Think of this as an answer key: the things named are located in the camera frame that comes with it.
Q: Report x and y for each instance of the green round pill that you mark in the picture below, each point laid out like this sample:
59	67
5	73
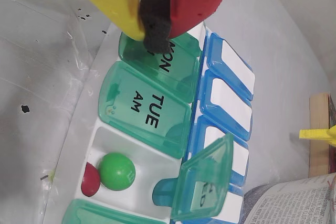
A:
116	171

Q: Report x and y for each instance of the red round pill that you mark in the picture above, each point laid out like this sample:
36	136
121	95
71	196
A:
90	180

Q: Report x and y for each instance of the green blue weekly pill organizer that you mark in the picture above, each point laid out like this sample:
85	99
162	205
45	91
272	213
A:
126	87

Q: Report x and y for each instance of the white tablecloth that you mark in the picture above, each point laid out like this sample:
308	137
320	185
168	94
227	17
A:
39	77

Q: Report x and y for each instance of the yellow plastic clamp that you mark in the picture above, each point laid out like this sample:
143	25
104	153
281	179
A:
320	133

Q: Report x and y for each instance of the wooden post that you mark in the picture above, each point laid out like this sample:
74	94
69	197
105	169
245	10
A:
317	108

